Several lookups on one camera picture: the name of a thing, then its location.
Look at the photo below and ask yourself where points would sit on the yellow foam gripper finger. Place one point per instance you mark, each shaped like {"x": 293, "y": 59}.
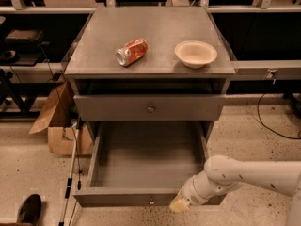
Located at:
{"x": 179, "y": 205}

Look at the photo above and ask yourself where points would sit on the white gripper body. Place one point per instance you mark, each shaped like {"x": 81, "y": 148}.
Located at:
{"x": 192, "y": 196}

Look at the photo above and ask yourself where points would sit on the grey drawer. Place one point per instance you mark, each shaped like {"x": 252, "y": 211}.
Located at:
{"x": 149, "y": 107}
{"x": 142, "y": 163}

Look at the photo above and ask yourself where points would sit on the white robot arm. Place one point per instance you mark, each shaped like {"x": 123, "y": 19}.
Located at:
{"x": 282, "y": 177}

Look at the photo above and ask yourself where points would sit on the grey top drawer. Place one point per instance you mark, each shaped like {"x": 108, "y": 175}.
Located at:
{"x": 149, "y": 107}

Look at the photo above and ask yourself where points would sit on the grey drawer cabinet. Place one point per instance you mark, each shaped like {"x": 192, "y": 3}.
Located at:
{"x": 94, "y": 70}

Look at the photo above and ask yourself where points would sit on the silver telescopic pole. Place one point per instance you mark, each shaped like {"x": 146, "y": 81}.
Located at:
{"x": 76, "y": 130}

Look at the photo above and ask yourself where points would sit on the white paper bowl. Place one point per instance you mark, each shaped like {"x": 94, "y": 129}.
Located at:
{"x": 195, "y": 54}

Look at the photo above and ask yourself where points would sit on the brown cardboard box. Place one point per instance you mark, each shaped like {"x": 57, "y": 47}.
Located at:
{"x": 56, "y": 118}

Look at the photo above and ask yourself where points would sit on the black shoe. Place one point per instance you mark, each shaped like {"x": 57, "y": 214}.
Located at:
{"x": 29, "y": 212}

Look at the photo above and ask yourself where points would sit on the orange soda can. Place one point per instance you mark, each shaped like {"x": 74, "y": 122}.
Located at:
{"x": 131, "y": 52}

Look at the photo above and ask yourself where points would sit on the black equipment on left shelf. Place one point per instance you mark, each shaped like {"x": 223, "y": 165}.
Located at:
{"x": 23, "y": 48}

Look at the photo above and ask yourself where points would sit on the metal railing frame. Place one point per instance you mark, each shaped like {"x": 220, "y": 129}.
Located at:
{"x": 150, "y": 0}

